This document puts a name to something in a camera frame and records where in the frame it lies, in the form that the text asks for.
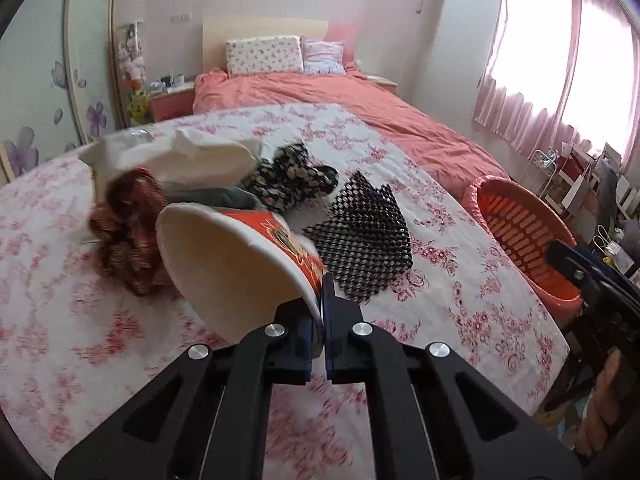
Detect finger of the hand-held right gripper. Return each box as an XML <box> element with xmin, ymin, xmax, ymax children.
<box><xmin>545</xmin><ymin>240</ymin><xmax>640</xmax><ymax>311</ymax></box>

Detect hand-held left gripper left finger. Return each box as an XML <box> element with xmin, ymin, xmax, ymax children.
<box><xmin>54</xmin><ymin>297</ymin><xmax>313</xmax><ymax>480</ymax></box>

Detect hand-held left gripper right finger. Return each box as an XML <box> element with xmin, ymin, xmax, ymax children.
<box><xmin>320</xmin><ymin>272</ymin><xmax>583</xmax><ymax>480</ymax></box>

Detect red plastic basket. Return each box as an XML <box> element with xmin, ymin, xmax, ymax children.
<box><xmin>460</xmin><ymin>175</ymin><xmax>586</xmax><ymax>331</ymax></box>

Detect red paper noodle cup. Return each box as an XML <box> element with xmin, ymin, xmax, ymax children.
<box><xmin>155</xmin><ymin>202</ymin><xmax>326</xmax><ymax>358</ymax></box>

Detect person's right hand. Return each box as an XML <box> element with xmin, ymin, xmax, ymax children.
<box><xmin>575</xmin><ymin>347</ymin><xmax>626</xmax><ymax>461</ymax></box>

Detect cluttered storage shelf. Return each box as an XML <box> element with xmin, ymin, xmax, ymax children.
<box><xmin>560</xmin><ymin>140</ymin><xmax>640</xmax><ymax>276</ymax></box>

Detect black mesh net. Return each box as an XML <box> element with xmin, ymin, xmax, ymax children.
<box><xmin>302</xmin><ymin>170</ymin><xmax>415</xmax><ymax>303</ymax></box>

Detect black floral cloth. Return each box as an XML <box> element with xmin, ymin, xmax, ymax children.
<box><xmin>242</xmin><ymin>142</ymin><xmax>341</xmax><ymax>213</ymax></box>

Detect grey-green cloth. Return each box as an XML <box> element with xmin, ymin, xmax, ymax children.
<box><xmin>165</xmin><ymin>186</ymin><xmax>268</xmax><ymax>211</ymax></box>

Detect pink window curtain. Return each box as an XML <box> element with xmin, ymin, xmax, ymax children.
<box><xmin>560</xmin><ymin>0</ymin><xmax>640</xmax><ymax>161</ymax></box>
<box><xmin>472</xmin><ymin>0</ymin><xmax>586</xmax><ymax>146</ymax></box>

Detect bed with pink duvet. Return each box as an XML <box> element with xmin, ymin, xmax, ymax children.
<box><xmin>192</xmin><ymin>67</ymin><xmax>511</xmax><ymax>196</ymax></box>

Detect beige nightstand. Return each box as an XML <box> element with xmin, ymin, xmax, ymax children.
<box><xmin>367</xmin><ymin>74</ymin><xmax>398</xmax><ymax>94</ymax></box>

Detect pink striped pillow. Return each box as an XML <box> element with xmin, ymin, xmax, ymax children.
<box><xmin>301</xmin><ymin>37</ymin><xmax>346</xmax><ymax>75</ymax></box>

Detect pink nightstand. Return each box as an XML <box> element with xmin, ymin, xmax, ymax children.
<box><xmin>150</xmin><ymin>85</ymin><xmax>196</xmax><ymax>123</ymax></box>

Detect white floral pillow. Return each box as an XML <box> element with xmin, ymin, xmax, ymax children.
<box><xmin>225</xmin><ymin>35</ymin><xmax>305</xmax><ymax>77</ymax></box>

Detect beige headboard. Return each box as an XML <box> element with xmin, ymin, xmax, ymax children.
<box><xmin>202</xmin><ymin>17</ymin><xmax>361</xmax><ymax>73</ymax></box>

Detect hanging plush toys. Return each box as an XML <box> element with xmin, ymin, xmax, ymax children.
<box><xmin>117</xmin><ymin>22</ymin><xmax>153</xmax><ymax>126</ymax></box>

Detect wardrobe with purple flower decals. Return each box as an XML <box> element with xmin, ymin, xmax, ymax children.
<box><xmin>0</xmin><ymin>0</ymin><xmax>121</xmax><ymax>186</ymax></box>

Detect white wire rack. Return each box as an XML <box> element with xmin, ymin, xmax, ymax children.
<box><xmin>520</xmin><ymin>149</ymin><xmax>561</xmax><ymax>201</ymax></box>

